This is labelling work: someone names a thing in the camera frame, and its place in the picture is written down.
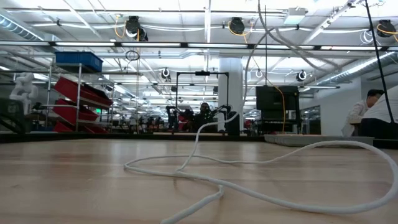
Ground black metal table frame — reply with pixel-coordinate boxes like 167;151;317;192
0;132;398;149

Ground white cord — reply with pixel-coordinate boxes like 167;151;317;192
123;0;398;224

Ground white building column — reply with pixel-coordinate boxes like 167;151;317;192
217;57;244;131

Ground black monitor on stand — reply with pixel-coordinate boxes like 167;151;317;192
255;85;301;135

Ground distant black robot arms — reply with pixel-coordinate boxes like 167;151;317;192
166;104;233;131

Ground white robot figure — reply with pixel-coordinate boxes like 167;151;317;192
9;72;40;116

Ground black distant rig frame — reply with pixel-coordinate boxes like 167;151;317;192
175;70;230;133

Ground thin black slanted pole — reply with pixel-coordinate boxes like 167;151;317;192
364;0;398;125

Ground thin black vertical pole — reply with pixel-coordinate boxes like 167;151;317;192
264;4;268;87

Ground yellow power cable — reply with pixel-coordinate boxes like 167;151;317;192
228;20;286;133

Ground black hanging cable loop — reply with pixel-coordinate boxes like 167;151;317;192
125;49;141;62

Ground blue storage bin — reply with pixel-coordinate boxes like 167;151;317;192
55;51;104;73

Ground black ceiling cord reel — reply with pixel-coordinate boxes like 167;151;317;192
126;15;149;42
229;17;246;35
376;19;398;43

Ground shelf rack red bins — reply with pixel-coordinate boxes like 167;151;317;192
45;62;114;134

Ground long ceiling light strip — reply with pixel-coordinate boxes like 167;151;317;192
0;40;398;52

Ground black tower stand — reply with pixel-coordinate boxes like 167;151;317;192
228;111;241;136

